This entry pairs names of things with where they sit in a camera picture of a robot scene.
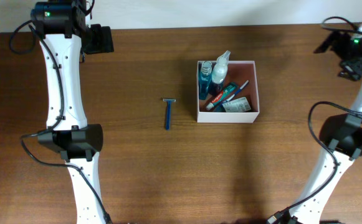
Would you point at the white box pink interior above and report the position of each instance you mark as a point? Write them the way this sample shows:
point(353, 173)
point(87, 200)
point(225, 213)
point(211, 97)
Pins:
point(238, 72)

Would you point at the clear purple spray bottle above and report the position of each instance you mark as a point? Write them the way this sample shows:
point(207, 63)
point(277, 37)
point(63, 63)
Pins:
point(219, 73)

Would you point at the green white soap box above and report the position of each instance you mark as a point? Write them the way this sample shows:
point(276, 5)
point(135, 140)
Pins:
point(239, 105)

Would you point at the blue disposable razor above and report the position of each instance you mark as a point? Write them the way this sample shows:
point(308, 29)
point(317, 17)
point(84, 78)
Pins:
point(169, 102)

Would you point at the white teal toothpaste tube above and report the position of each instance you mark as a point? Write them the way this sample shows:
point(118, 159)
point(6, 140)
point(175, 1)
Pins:
point(222, 95)

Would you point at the teal mouthwash bottle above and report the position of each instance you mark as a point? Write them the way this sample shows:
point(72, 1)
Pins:
point(204, 79)

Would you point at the blue white toothbrush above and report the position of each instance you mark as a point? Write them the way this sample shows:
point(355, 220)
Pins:
point(220, 108)

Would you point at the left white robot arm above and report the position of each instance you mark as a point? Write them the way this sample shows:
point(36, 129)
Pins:
point(66, 37)

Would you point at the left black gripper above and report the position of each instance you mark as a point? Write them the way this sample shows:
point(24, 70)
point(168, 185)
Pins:
point(106, 39)

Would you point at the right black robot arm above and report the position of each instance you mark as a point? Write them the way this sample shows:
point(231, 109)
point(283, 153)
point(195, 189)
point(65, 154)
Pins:
point(340, 137)

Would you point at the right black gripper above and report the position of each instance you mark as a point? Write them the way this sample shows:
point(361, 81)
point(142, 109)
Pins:
point(350, 66)

